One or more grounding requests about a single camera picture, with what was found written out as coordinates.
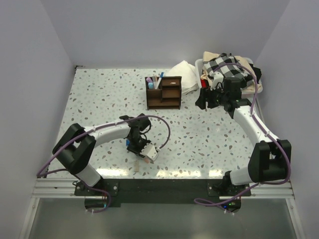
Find aluminium rail frame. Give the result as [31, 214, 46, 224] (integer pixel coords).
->
[19, 173, 305, 239]

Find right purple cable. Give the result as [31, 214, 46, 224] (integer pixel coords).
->
[193, 63, 292, 207]

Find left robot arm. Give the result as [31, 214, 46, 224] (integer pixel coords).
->
[52, 114, 155, 195]

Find blue white marker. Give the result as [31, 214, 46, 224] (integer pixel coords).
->
[156, 72, 164, 89]

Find white laundry basket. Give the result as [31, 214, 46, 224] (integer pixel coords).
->
[195, 51, 263, 95]

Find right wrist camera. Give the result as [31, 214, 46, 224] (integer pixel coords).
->
[210, 72, 224, 90]

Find grey white pen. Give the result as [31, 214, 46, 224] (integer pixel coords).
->
[152, 76, 158, 89]

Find checkered black white cloth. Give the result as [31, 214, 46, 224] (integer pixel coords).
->
[203, 51, 253, 86]

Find beige cloth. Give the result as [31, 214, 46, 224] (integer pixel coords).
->
[202, 51, 264, 94]

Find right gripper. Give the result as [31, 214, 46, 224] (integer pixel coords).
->
[195, 84, 228, 110]

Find white folded towel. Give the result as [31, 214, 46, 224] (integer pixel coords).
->
[164, 60, 199, 96]

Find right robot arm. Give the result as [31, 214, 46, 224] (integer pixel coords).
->
[195, 78, 292, 196]

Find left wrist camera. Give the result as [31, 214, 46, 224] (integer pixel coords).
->
[141, 144, 159, 162]

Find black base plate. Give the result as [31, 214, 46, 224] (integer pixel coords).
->
[72, 179, 251, 209]

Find brown wooden desk organizer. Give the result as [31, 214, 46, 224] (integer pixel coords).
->
[145, 76, 182, 110]

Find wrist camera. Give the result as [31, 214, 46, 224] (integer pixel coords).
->
[210, 72, 224, 90]
[141, 144, 159, 162]

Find beige eraser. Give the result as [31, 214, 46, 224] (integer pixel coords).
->
[134, 161, 139, 172]

